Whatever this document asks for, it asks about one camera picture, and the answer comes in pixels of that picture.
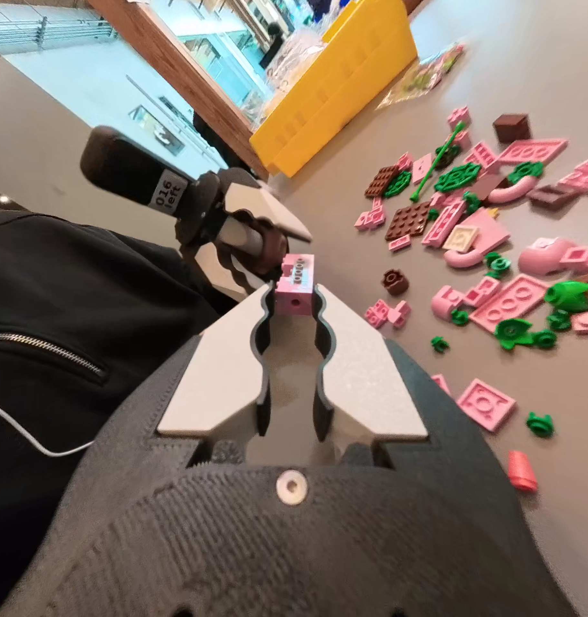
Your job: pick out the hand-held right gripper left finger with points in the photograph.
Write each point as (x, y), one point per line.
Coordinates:
(212, 381)

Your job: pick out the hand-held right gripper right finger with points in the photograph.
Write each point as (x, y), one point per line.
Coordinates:
(371, 385)

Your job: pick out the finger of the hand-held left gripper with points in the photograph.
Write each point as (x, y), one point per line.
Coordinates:
(265, 207)
(226, 277)

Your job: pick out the pink toy brick assembly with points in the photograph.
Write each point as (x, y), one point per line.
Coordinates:
(294, 301)

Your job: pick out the person's left forearm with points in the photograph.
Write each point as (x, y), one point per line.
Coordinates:
(81, 260)

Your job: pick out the person's left hand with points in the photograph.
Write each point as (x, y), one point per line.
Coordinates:
(272, 250)

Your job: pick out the brown round brick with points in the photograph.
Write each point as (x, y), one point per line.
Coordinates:
(395, 282)

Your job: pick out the brown studded plate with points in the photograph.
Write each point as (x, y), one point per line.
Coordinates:
(409, 219)
(383, 181)

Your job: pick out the yellow storage bin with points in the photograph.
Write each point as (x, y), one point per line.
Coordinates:
(332, 96)

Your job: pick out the green web piece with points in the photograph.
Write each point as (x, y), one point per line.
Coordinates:
(458, 177)
(397, 184)

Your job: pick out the clear plastic bags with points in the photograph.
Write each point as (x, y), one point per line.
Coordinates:
(294, 58)

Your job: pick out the pile of small toy bricks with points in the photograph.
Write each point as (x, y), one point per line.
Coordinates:
(511, 299)

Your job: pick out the white square plate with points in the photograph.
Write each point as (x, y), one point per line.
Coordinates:
(461, 238)

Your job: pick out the coral cone piece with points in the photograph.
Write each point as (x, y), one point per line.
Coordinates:
(523, 472)

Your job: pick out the green ribbed rod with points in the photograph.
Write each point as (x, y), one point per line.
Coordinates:
(437, 161)

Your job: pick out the person's black clothed body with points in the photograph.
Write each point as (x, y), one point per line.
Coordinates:
(33, 482)

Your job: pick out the clear bag of bricks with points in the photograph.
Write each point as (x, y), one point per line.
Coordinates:
(424, 72)

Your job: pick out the brown square brick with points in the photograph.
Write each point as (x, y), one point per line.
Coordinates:
(512, 127)

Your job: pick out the wooden post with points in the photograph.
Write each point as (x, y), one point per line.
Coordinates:
(178, 67)

